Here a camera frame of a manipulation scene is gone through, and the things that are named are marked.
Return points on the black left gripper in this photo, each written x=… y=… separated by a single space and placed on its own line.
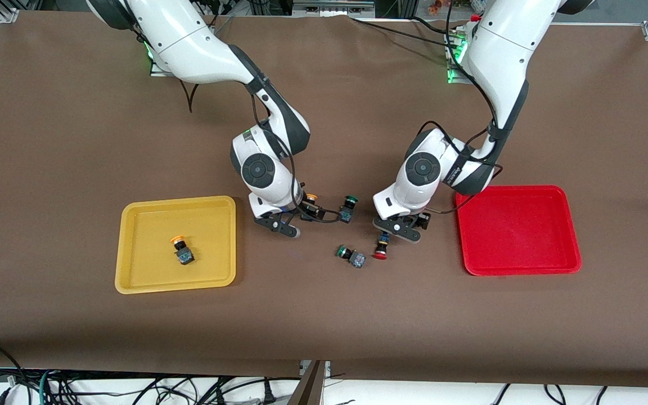
x=423 y=220

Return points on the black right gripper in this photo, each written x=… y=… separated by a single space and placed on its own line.
x=308 y=210

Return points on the yellow push button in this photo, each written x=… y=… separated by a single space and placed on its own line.
x=184 y=256
x=311 y=198

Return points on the red push button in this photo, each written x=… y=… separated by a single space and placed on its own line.
x=380 y=256

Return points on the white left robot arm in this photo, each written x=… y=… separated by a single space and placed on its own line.
x=504 y=50

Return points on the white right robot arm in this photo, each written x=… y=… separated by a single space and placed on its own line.
x=189 y=39

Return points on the green push button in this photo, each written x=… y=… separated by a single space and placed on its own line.
x=356 y=259
x=346 y=215

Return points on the red plastic tray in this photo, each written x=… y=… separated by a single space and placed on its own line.
x=526 y=247

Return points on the brown table mat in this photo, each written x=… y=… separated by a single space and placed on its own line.
x=324 y=320

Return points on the yellow plastic tray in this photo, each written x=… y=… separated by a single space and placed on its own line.
x=149 y=264

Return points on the black power plug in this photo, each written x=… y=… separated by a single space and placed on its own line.
x=269 y=395

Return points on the orange background object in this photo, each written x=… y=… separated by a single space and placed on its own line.
x=439 y=5

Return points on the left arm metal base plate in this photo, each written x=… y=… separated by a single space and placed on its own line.
x=454 y=77

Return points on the white metal bracket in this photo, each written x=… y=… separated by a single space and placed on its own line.
x=327 y=368

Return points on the brown wooden post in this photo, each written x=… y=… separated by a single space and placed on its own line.
x=310 y=391

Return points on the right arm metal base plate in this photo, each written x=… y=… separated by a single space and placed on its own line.
x=158 y=70

